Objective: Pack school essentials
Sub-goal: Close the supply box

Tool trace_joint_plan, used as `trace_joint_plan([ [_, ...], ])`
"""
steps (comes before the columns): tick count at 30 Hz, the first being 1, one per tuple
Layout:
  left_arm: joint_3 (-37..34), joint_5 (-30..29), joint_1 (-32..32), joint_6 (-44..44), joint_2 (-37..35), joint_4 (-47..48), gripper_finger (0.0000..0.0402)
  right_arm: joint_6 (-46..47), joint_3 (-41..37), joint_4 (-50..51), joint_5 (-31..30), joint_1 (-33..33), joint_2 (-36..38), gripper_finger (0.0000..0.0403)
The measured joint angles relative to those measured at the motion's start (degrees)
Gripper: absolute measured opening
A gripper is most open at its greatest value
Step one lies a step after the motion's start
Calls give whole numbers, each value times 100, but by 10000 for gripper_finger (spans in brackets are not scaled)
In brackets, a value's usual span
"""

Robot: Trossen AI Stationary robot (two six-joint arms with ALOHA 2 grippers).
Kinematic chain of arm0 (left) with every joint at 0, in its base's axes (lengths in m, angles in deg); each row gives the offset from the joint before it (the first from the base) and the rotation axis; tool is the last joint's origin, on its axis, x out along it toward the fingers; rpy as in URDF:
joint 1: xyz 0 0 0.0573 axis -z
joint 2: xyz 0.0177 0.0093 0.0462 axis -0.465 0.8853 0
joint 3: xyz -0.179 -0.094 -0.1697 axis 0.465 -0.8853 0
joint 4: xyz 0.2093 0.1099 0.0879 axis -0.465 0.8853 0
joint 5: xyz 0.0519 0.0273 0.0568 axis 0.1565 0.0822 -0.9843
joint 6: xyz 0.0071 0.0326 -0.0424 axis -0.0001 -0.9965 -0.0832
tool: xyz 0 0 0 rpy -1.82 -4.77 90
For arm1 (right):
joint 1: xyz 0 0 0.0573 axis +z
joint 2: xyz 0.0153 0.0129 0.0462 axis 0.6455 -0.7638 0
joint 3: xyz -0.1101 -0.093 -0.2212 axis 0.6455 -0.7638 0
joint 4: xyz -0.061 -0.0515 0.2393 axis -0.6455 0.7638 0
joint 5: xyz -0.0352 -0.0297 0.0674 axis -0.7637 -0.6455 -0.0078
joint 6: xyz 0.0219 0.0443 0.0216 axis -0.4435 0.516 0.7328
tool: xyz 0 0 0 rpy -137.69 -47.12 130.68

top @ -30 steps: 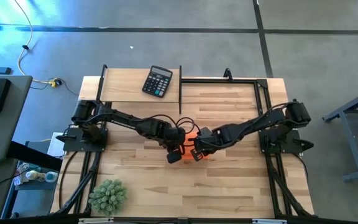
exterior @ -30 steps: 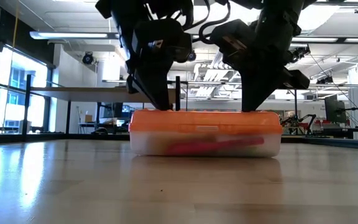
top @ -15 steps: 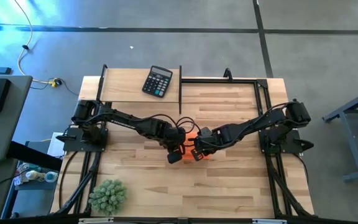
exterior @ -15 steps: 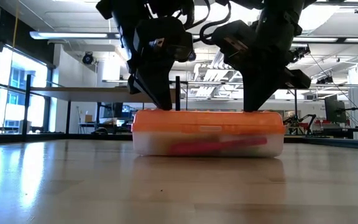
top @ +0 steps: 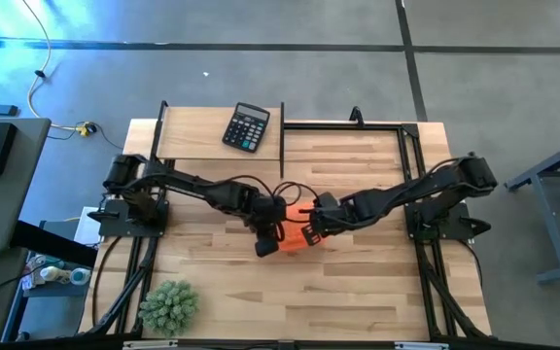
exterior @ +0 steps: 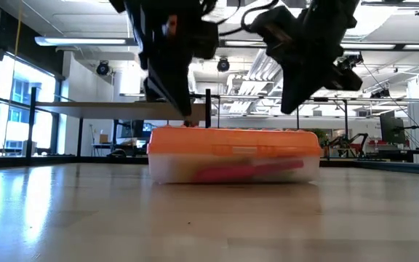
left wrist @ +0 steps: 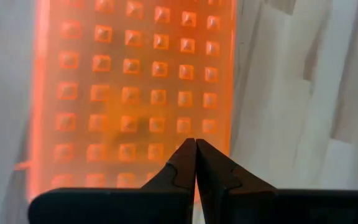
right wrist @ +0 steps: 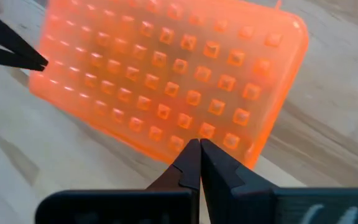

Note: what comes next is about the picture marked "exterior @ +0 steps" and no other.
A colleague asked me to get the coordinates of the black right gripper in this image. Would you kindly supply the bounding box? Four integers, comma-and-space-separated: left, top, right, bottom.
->
267, 10, 364, 116

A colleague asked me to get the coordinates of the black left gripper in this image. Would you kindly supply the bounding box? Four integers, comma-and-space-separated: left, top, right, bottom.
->
127, 7, 196, 117

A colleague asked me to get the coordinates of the orange-lidded clear pencil case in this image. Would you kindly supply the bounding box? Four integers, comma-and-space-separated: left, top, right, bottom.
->
146, 125, 322, 185

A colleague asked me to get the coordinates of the pink pen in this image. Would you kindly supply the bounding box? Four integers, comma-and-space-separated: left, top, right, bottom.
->
193, 159, 305, 183

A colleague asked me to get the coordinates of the black ceiling spotlight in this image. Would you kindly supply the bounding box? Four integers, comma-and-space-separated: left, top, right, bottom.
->
336, 54, 364, 71
371, 88, 391, 99
216, 57, 231, 73
95, 60, 111, 76

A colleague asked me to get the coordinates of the green potted plant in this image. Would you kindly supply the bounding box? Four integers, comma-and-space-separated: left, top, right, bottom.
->
309, 127, 329, 146

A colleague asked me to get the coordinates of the long fluorescent ceiling light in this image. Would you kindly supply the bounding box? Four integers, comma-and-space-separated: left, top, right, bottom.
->
33, 36, 137, 47
340, 42, 419, 51

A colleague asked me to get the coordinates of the black computer monitor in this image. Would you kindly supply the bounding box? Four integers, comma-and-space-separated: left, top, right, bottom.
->
379, 110, 407, 145

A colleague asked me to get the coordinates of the black metal rail structure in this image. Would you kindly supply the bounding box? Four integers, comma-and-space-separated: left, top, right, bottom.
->
191, 94, 419, 146

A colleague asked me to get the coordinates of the ribbed right wrist camera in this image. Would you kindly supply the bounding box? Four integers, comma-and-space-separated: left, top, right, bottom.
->
249, 5, 305, 55

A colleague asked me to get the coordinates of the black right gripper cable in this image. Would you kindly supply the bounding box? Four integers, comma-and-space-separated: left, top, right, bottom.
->
218, 0, 280, 37

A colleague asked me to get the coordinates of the yellow hanging strap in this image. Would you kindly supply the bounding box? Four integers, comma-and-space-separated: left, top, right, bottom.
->
15, 0, 23, 55

